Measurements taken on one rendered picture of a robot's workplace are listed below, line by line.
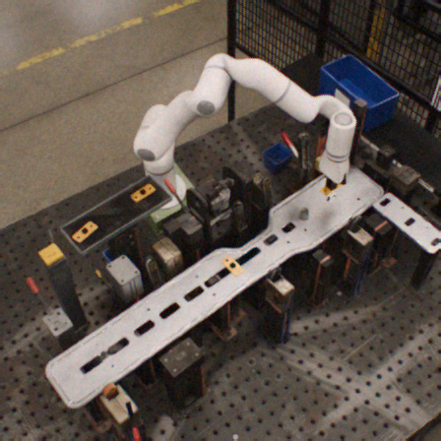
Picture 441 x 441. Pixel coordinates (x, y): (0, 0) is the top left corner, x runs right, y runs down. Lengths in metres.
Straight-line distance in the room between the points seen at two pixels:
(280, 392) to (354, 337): 0.36
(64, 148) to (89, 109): 0.36
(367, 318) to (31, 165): 2.36
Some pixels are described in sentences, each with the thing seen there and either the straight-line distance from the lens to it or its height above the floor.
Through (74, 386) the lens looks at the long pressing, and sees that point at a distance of 2.08.
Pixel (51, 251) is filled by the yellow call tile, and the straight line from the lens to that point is 2.16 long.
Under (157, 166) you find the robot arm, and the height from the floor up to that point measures 1.04.
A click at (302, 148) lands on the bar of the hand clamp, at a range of 2.37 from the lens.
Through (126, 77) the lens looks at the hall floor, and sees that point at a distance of 4.54.
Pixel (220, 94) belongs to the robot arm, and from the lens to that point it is 2.08.
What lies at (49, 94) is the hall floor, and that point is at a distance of 4.53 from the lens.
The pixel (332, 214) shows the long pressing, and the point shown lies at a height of 1.00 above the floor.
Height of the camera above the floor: 2.86
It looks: 52 degrees down
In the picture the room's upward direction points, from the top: 2 degrees counter-clockwise
